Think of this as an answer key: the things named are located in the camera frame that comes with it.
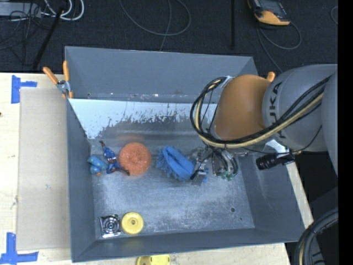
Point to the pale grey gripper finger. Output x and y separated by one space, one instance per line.
199 179
199 157

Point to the blue fluffy cloth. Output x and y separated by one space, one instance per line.
175 161

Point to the grey metal bin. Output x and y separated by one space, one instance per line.
171 200

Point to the orange round sponge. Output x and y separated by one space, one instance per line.
135 159

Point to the yellow round disc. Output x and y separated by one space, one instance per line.
132 223

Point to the blue toy figure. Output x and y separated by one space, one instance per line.
111 159

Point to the silver square metal piece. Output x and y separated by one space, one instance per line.
110 225

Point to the blue toy animal yellow spots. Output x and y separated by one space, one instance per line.
96 164

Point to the black cylinder on white bracket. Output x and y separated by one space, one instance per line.
266 161

